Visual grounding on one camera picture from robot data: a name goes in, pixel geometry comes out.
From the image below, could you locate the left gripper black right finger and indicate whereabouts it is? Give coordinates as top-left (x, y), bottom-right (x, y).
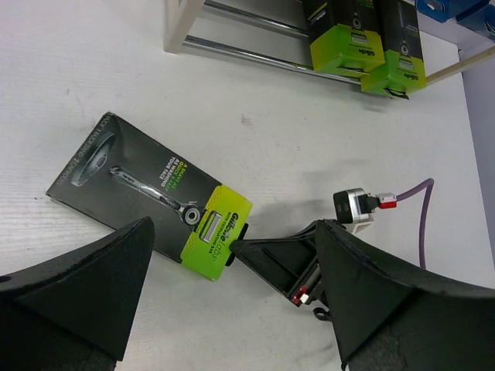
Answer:
top-left (316, 221), bottom-right (494, 370)

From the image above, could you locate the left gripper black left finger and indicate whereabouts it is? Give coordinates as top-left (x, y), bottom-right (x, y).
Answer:
top-left (1, 217), bottom-right (155, 370)

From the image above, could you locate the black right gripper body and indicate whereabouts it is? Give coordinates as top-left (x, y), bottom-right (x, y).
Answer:
top-left (230, 226), bottom-right (323, 307)

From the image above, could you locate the black green Gillette Labs carton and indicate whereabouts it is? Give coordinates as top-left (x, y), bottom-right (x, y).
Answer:
top-left (302, 0), bottom-right (384, 78)

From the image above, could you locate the grey Harry's box blue razor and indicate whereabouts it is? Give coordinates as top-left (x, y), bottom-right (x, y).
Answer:
top-left (456, 1), bottom-right (494, 41)

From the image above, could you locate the Harry's blade cartridge pack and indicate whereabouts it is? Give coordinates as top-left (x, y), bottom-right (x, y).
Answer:
top-left (415, 0), bottom-right (455, 23)

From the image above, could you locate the white chrome-bar shelf rack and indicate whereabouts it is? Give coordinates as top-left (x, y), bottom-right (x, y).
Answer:
top-left (162, 0), bottom-right (495, 88)

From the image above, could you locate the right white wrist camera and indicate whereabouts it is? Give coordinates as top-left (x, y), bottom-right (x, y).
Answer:
top-left (333, 188), bottom-right (398, 234)

